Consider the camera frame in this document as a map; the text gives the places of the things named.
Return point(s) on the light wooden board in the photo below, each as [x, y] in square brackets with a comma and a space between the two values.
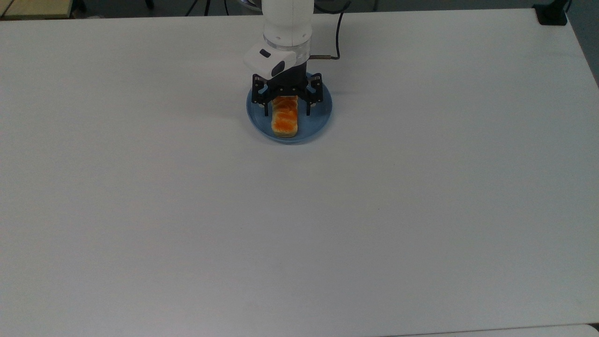
[32, 8]

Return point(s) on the black stand base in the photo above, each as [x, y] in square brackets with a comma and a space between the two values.
[552, 14]

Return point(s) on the blue oval plate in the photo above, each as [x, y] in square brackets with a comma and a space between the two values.
[319, 117]

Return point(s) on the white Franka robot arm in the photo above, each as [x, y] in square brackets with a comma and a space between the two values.
[285, 18]

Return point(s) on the bread loaf with orange glaze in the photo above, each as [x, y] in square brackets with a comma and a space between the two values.
[284, 121]

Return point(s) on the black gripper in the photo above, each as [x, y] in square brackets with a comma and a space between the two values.
[286, 86]

